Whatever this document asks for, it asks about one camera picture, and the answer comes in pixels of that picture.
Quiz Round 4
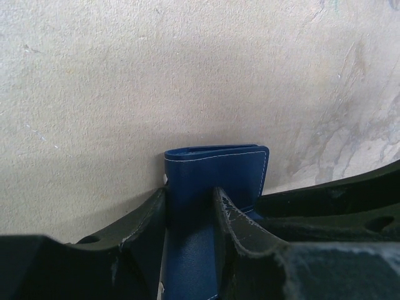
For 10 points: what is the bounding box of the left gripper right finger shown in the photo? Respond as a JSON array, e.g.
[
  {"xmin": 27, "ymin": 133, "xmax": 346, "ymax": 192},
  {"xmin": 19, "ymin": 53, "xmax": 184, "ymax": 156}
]
[{"xmin": 213, "ymin": 162, "xmax": 399, "ymax": 299}]

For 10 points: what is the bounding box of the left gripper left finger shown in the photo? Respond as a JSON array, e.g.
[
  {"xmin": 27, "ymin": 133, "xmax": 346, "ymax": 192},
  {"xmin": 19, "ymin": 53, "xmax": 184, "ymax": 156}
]
[{"xmin": 1, "ymin": 188, "xmax": 166, "ymax": 299}]

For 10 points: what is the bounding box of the blue leather card holder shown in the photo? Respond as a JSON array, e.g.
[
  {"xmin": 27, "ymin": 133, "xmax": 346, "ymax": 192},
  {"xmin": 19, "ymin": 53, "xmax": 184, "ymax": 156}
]
[{"xmin": 162, "ymin": 144, "xmax": 269, "ymax": 299}]

